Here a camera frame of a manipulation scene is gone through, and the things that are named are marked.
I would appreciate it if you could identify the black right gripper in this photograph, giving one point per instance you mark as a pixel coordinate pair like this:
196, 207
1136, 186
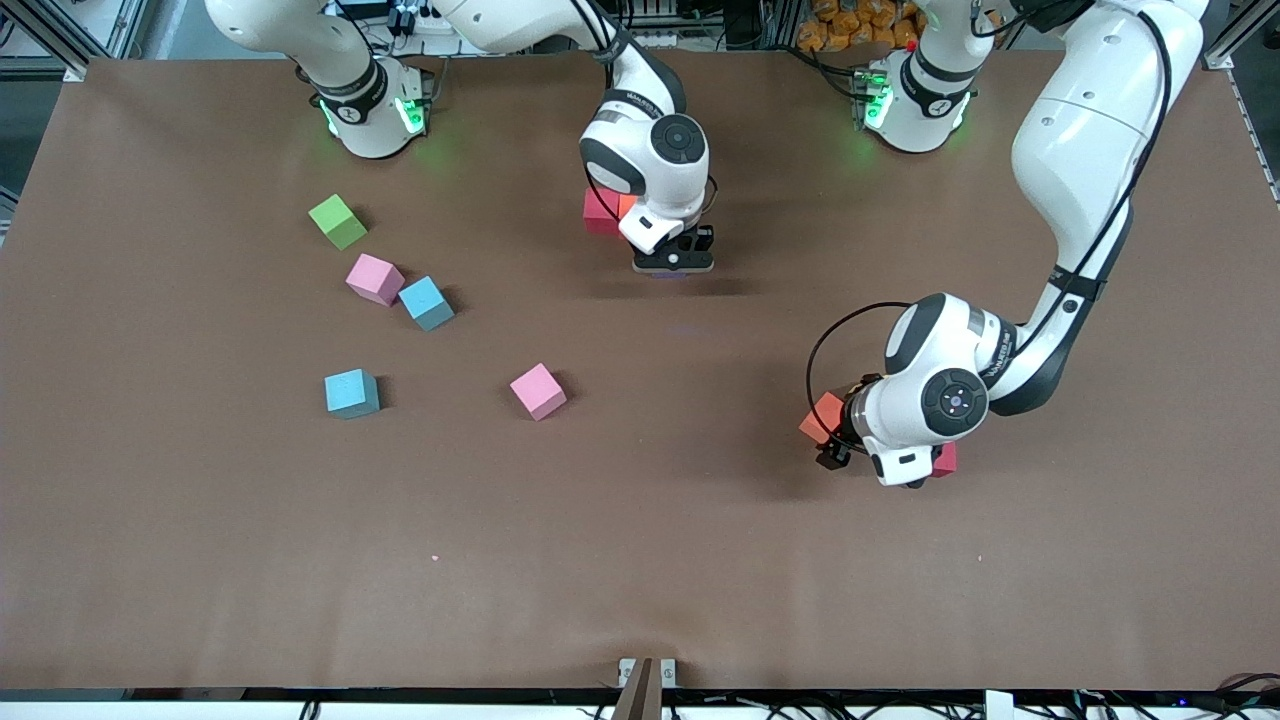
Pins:
704, 242

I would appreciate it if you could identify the orange foam cube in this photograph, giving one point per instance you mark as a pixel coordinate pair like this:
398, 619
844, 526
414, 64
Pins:
820, 420
626, 206

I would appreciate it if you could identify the red foam cube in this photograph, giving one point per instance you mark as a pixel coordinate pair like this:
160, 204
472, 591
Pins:
945, 460
598, 215

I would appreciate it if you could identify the pink foam cube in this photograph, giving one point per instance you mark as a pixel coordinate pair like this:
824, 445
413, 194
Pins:
374, 279
537, 390

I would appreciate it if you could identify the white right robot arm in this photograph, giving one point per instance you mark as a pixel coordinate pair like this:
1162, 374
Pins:
375, 135

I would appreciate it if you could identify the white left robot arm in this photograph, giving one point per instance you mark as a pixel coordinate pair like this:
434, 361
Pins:
1090, 130

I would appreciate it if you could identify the white tag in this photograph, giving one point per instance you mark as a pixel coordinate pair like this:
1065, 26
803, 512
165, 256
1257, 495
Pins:
998, 705

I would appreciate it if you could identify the cyan foam cube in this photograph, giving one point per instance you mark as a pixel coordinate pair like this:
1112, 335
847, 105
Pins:
351, 393
425, 302

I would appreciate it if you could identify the bag of orange items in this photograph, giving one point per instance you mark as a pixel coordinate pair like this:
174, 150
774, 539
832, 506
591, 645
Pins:
850, 20

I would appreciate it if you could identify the green foam cube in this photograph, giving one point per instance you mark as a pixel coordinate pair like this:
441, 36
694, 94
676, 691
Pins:
338, 221

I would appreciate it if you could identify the white power strip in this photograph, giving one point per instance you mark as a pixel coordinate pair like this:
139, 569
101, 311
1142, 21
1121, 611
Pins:
412, 16

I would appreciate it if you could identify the silver metal bracket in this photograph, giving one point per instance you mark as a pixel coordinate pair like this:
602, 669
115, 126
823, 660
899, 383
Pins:
669, 668

